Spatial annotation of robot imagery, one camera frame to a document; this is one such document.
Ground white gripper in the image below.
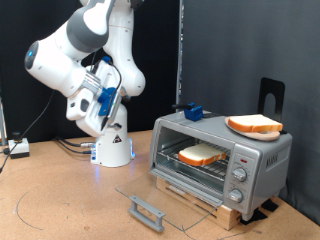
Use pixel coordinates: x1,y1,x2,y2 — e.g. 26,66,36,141
65,61,132,138

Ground white bread slice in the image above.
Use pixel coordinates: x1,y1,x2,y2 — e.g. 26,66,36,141
177,143,228,167
227,114,284,133

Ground toast slice on oven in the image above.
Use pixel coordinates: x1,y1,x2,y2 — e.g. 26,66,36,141
224,116,282,142

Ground grey toaster oven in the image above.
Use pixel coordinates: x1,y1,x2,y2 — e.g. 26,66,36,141
148,111,294,222

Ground vertical metal pole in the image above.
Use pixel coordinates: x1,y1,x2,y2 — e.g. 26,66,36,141
175,0,185,108

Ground emergency stop button box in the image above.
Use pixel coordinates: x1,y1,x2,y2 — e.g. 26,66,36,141
8,131,31,160

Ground silver temperature knob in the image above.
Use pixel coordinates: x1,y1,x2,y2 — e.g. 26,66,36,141
232,167,248,183

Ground silver timer knob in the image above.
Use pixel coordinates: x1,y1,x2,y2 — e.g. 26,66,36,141
227,188,244,204

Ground wooden block base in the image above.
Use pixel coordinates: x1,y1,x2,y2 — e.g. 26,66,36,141
155,176,243,231

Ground black metal bookend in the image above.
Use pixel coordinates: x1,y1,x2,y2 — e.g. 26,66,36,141
258,77,288,135

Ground black foam pad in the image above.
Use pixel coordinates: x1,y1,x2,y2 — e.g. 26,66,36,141
261,198,280,213
239,208,268,226

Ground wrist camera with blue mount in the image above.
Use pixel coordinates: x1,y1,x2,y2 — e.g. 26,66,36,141
97,87,123,131

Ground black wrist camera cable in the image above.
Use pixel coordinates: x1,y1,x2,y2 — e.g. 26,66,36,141
89,49,123,132

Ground robot base cables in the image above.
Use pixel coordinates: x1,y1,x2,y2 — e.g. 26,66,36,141
53,135,98,155

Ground long hanging black cable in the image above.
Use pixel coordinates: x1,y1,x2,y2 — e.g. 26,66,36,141
0,89,56,174

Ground wire oven rack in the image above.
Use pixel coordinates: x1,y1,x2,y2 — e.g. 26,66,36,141
156,138,232,183

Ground metal frame post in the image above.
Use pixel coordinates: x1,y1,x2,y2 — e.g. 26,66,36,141
0,96,8,147

